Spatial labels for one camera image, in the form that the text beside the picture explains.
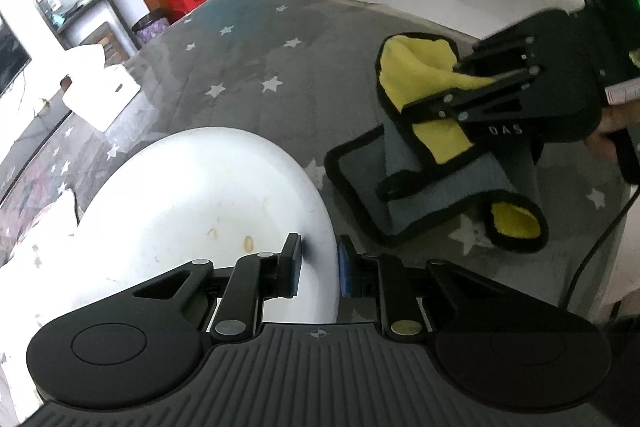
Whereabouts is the purple patterned waste bin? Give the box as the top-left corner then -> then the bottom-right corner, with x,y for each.
131,9 -> 172,46

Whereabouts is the black flat television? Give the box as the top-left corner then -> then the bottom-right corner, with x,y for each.
0,19 -> 32,98

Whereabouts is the yellow and grey cleaning cloth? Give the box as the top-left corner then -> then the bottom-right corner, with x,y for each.
324,34 -> 550,254

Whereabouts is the white tissue pack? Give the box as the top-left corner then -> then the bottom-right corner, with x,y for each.
61,44 -> 140,132

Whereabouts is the white towel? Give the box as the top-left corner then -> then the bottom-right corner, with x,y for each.
0,187 -> 83,268

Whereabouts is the person's right hand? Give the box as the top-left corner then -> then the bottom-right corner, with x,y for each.
585,99 -> 638,160

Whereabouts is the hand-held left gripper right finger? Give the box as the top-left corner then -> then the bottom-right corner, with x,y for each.
338,234 -> 506,342

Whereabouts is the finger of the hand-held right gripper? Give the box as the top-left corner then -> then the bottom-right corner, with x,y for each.
402,64 -> 543,126
452,32 -> 541,75

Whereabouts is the small wooden stool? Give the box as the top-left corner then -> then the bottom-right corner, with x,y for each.
80,22 -> 136,68

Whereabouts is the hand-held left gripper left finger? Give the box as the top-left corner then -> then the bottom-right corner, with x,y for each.
134,233 -> 303,342

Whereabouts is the black cable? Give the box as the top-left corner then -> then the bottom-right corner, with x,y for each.
567,192 -> 633,308

